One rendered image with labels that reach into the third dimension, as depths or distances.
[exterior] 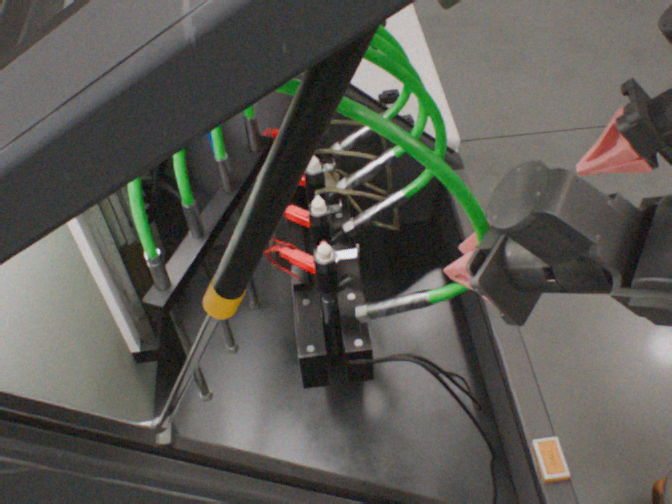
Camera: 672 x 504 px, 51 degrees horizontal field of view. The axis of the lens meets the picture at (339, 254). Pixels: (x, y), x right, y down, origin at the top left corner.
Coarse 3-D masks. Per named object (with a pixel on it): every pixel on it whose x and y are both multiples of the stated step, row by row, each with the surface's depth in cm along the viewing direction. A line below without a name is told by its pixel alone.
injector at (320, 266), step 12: (324, 264) 84; (336, 264) 86; (324, 276) 86; (336, 276) 87; (348, 276) 88; (324, 288) 88; (336, 288) 89; (324, 300) 91; (336, 300) 92; (324, 312) 93; (336, 312) 93; (336, 324) 95; (336, 336) 97; (336, 348) 99
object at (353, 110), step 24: (360, 120) 57; (384, 120) 57; (408, 144) 58; (432, 168) 59; (456, 192) 60; (144, 216) 76; (480, 216) 62; (144, 240) 79; (480, 240) 64; (456, 288) 70
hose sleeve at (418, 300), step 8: (400, 296) 75; (408, 296) 74; (416, 296) 73; (424, 296) 72; (376, 304) 76; (384, 304) 76; (392, 304) 75; (400, 304) 74; (408, 304) 74; (416, 304) 73; (424, 304) 73; (432, 304) 73; (368, 312) 77; (376, 312) 76; (384, 312) 76; (392, 312) 75; (400, 312) 75
